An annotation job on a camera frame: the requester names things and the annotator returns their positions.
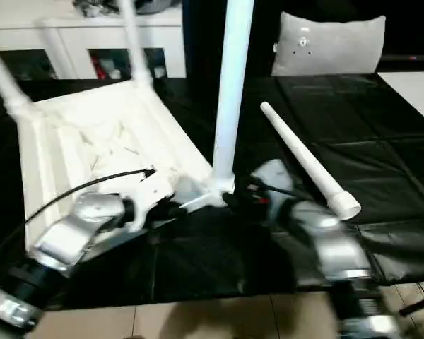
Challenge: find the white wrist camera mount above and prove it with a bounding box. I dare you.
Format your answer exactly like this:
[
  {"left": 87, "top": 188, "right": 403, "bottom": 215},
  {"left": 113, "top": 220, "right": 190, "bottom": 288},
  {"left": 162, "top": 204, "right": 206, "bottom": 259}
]
[
  {"left": 250, "top": 158, "right": 295, "bottom": 222},
  {"left": 126, "top": 168, "right": 177, "bottom": 233}
]

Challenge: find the white plastic table top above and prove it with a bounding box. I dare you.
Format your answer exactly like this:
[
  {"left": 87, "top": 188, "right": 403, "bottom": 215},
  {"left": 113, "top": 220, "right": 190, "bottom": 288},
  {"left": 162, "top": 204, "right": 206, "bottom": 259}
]
[{"left": 20, "top": 78, "right": 236, "bottom": 258}]

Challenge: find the grey cushion with metal fittings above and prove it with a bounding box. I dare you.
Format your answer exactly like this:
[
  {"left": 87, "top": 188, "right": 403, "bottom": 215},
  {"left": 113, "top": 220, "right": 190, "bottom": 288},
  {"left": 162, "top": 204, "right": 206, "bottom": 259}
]
[{"left": 271, "top": 11, "right": 387, "bottom": 77}]

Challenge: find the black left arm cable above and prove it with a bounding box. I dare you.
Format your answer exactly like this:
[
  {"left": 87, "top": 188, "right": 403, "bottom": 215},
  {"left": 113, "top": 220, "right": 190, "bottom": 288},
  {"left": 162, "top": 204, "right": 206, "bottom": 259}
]
[{"left": 24, "top": 167, "right": 157, "bottom": 224}]

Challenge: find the black table mat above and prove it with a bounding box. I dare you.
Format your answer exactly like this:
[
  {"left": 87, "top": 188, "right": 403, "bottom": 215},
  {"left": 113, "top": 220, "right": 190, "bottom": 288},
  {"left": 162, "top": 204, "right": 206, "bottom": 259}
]
[{"left": 0, "top": 72, "right": 424, "bottom": 308}]

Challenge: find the white plastic table leg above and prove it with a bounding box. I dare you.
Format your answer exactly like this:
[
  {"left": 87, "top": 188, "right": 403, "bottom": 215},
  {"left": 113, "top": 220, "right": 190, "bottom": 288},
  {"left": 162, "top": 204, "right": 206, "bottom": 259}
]
[
  {"left": 205, "top": 0, "right": 256, "bottom": 206},
  {"left": 260, "top": 101, "right": 362, "bottom": 222},
  {"left": 118, "top": 0, "right": 153, "bottom": 91},
  {"left": 0, "top": 49, "right": 35, "bottom": 119}
]

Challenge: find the black box with gold label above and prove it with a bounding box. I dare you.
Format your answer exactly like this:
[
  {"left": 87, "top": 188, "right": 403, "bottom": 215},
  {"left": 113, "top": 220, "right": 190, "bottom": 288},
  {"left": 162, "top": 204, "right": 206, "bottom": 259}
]
[{"left": 182, "top": 0, "right": 284, "bottom": 79}]

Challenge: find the white glass-door cabinet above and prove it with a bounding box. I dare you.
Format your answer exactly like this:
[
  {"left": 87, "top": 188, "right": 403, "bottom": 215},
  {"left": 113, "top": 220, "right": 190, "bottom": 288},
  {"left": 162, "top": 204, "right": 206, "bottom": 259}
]
[{"left": 0, "top": 5, "right": 187, "bottom": 81}]

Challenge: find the white flat board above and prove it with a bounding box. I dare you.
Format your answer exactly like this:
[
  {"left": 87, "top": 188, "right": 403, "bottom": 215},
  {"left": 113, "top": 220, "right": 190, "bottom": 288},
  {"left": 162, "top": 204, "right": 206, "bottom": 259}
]
[{"left": 377, "top": 70, "right": 424, "bottom": 121}]

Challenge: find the black metal table leg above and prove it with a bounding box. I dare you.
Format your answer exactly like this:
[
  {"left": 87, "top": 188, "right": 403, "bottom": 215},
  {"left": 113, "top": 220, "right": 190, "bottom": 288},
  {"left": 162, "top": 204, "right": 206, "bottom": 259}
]
[{"left": 398, "top": 295, "right": 424, "bottom": 317}]

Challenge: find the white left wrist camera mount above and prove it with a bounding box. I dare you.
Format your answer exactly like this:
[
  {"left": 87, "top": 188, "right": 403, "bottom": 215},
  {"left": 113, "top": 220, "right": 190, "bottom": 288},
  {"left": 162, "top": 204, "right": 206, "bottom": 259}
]
[{"left": 126, "top": 168, "right": 177, "bottom": 233}]

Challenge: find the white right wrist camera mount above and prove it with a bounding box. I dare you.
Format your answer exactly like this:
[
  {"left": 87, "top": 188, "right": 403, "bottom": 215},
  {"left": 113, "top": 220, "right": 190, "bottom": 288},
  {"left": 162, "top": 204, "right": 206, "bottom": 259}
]
[{"left": 250, "top": 158, "right": 295, "bottom": 222}]

